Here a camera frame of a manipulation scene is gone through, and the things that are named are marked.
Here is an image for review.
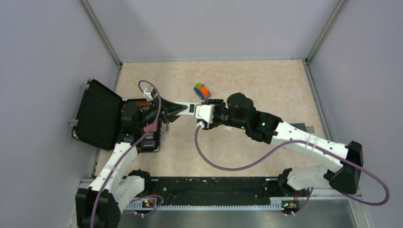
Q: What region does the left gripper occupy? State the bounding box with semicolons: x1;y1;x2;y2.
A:
137;94;188;129

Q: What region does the white remote control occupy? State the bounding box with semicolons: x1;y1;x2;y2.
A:
174;102;201;116

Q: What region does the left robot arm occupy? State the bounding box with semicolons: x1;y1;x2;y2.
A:
75;98;191;228

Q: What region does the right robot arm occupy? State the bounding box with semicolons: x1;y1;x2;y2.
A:
202;93;363;196

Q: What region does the colourful toy car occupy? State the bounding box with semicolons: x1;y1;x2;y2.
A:
194;83;211;100

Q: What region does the black open case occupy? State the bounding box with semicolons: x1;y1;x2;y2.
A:
72;79;162;152

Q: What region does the grey brick baseplate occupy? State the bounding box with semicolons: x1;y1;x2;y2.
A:
291;123;315;134

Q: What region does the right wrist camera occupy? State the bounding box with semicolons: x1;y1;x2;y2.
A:
194;104;215;129

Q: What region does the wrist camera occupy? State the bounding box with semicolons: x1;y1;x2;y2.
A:
194;104;215;129
143;85;157;102

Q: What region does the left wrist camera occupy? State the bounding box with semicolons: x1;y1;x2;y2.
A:
143;85;157;102

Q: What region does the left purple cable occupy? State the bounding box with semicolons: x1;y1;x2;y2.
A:
90;80;164;228

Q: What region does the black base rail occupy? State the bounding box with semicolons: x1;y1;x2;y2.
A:
125;177;309;213

